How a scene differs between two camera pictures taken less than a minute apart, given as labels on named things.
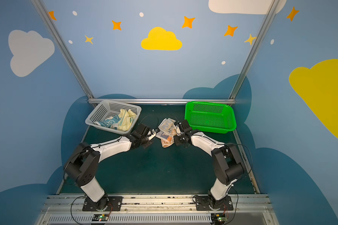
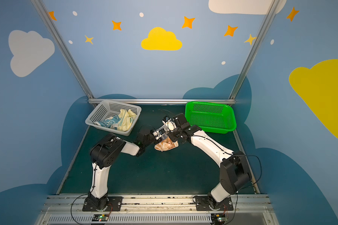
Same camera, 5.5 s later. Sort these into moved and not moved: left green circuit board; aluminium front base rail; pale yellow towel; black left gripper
Moved: black left gripper
Not moved: left green circuit board; aluminium front base rail; pale yellow towel
